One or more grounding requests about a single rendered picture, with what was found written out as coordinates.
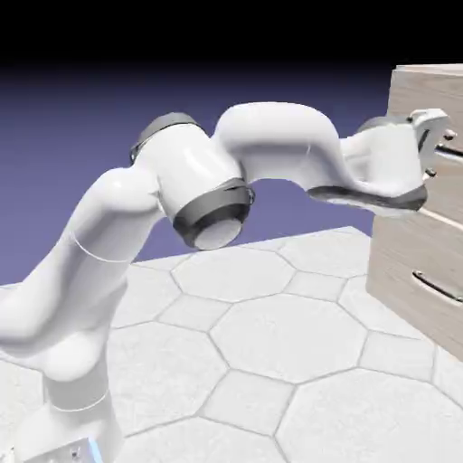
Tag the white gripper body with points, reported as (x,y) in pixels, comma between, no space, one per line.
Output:
(433,124)

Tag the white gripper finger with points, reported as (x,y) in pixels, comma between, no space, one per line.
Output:
(430,173)
(449,135)

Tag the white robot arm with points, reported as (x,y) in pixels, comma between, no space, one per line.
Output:
(271,137)

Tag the light wood drawer front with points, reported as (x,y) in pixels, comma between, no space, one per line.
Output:
(398,253)
(446,188)

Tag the light wood cabinet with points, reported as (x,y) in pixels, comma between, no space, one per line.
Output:
(405,253)

